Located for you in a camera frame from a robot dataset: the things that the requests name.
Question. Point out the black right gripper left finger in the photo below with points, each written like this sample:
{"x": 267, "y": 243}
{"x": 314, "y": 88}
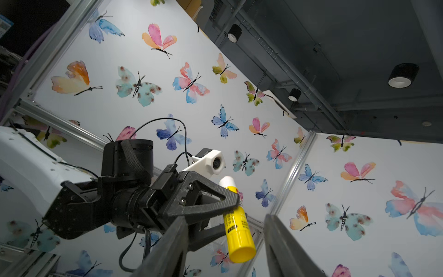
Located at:
{"x": 169, "y": 256}

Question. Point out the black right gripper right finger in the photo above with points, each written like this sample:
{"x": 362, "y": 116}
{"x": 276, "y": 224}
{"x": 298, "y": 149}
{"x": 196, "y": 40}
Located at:
{"x": 285, "y": 256}

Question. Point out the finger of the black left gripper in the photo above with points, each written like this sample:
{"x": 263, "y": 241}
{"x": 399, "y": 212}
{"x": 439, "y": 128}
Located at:
{"x": 200, "y": 238}
{"x": 199, "y": 197}

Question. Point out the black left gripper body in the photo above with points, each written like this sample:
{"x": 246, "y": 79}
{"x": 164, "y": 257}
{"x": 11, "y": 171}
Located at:
{"x": 138, "y": 207}

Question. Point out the yellow glue stick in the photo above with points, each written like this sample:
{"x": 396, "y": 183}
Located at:
{"x": 241, "y": 247}

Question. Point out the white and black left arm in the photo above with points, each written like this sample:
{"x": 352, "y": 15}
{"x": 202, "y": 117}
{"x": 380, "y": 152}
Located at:
{"x": 71, "y": 202}

